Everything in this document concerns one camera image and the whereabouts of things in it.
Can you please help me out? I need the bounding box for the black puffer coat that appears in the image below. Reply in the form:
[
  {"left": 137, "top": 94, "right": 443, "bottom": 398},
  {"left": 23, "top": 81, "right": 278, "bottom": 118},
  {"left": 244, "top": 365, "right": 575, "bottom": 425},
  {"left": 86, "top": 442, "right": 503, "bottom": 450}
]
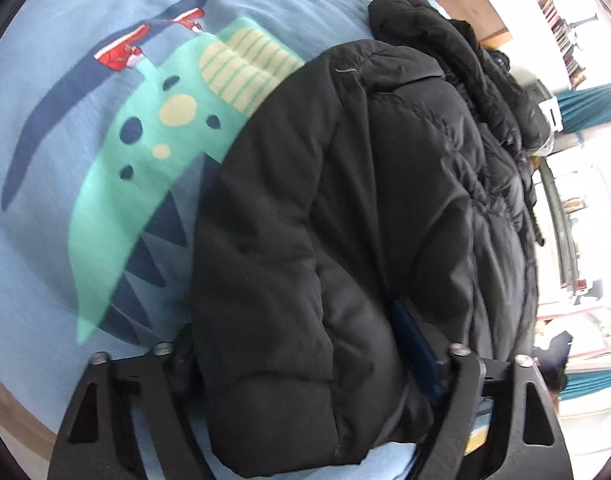
[{"left": 192, "top": 0, "right": 551, "bottom": 478}]

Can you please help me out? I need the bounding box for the row of books on shelf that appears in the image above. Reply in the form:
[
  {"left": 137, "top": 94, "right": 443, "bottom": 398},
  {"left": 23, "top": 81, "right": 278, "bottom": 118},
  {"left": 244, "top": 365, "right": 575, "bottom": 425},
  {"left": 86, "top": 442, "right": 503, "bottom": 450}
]
[{"left": 537, "top": 0, "right": 586, "bottom": 90}]

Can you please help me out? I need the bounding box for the teal curtain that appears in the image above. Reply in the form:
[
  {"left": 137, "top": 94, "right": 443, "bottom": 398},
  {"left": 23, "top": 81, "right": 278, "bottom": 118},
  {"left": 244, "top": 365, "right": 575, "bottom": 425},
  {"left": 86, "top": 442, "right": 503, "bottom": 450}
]
[{"left": 556, "top": 83, "right": 611, "bottom": 133}]

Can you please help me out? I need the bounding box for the blue dinosaur print bedsheet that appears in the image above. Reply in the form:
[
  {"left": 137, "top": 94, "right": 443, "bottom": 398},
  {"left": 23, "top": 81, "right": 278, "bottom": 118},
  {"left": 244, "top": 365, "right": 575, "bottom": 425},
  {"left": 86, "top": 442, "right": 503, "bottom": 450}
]
[{"left": 0, "top": 0, "right": 437, "bottom": 480}]

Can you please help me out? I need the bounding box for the metal desk rail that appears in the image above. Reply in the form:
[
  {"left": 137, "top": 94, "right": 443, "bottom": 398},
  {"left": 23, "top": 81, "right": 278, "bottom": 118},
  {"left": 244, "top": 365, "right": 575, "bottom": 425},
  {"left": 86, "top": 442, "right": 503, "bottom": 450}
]
[{"left": 537, "top": 157, "right": 579, "bottom": 295}]

